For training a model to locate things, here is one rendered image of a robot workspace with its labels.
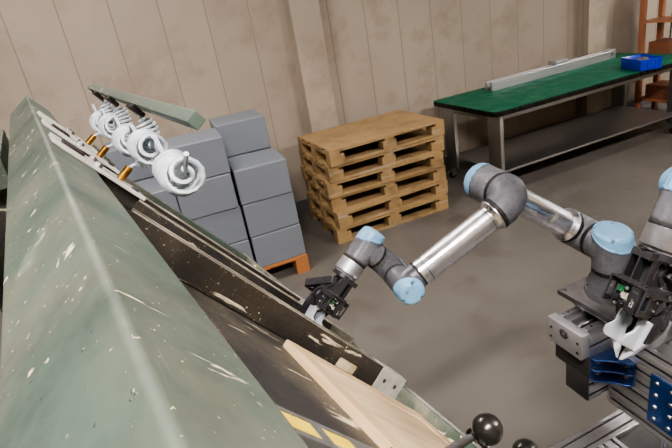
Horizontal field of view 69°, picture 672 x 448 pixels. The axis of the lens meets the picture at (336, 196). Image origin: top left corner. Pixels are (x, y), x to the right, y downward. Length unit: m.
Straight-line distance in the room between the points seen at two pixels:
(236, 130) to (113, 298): 3.87
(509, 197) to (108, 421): 1.25
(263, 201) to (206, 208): 0.44
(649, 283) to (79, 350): 0.90
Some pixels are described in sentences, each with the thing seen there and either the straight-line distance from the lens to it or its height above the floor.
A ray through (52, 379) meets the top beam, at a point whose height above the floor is 1.87.
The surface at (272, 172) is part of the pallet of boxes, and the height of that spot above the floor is 0.93.
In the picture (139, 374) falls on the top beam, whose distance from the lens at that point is 0.24.
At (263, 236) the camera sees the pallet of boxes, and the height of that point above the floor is 0.43.
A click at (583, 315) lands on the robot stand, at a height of 0.98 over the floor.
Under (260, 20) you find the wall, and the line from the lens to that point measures 5.04.
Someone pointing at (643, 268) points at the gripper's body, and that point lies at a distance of 1.01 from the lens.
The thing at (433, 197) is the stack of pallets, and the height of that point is 0.15.
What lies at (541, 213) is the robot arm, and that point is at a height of 1.34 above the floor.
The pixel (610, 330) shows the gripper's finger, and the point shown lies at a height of 1.40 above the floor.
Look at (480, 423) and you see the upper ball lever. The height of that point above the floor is 1.53.
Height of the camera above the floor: 2.03
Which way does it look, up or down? 21 degrees down
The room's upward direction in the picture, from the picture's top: 10 degrees counter-clockwise
